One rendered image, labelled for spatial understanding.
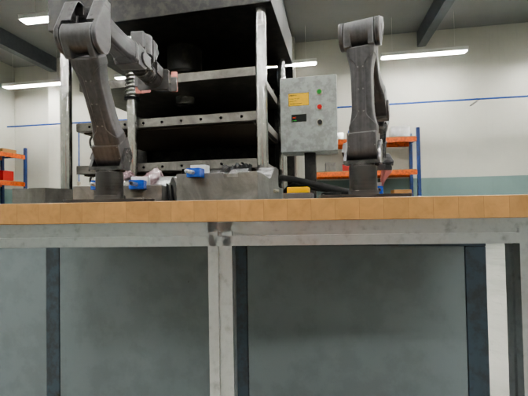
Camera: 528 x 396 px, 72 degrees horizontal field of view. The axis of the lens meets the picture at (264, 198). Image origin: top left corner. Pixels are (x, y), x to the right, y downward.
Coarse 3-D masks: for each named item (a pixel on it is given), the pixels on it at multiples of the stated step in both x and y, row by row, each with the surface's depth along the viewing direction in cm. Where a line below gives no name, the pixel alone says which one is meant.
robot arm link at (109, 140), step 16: (64, 32) 74; (80, 32) 74; (64, 48) 75; (80, 48) 76; (80, 64) 77; (96, 64) 77; (80, 80) 79; (96, 80) 79; (96, 96) 80; (96, 112) 82; (112, 112) 84; (96, 128) 84; (112, 128) 84; (96, 144) 86; (112, 144) 85; (128, 144) 91; (96, 160) 87; (112, 160) 87
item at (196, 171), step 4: (188, 168) 110; (192, 168) 109; (196, 168) 109; (200, 168) 110; (204, 168) 113; (208, 168) 115; (188, 172) 105; (192, 172) 108; (196, 172) 109; (200, 172) 110; (204, 172) 113; (208, 172) 115; (188, 176) 110; (192, 176) 109; (196, 176) 109; (200, 176) 110
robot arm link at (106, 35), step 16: (96, 0) 78; (64, 16) 76; (80, 16) 81; (96, 16) 75; (96, 32) 74; (112, 32) 85; (96, 48) 75; (112, 48) 89; (128, 48) 93; (128, 64) 99
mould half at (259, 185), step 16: (176, 176) 114; (208, 176) 112; (240, 176) 110; (256, 176) 109; (272, 176) 133; (192, 192) 113; (208, 192) 112; (224, 192) 110; (240, 192) 109; (256, 192) 108; (272, 192) 132
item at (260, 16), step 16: (256, 16) 186; (256, 32) 186; (256, 48) 186; (64, 64) 209; (256, 64) 186; (64, 80) 209; (256, 80) 186; (64, 96) 209; (256, 96) 186; (64, 112) 209; (256, 112) 186; (64, 128) 208; (256, 128) 187; (64, 144) 208; (64, 160) 208; (64, 176) 208
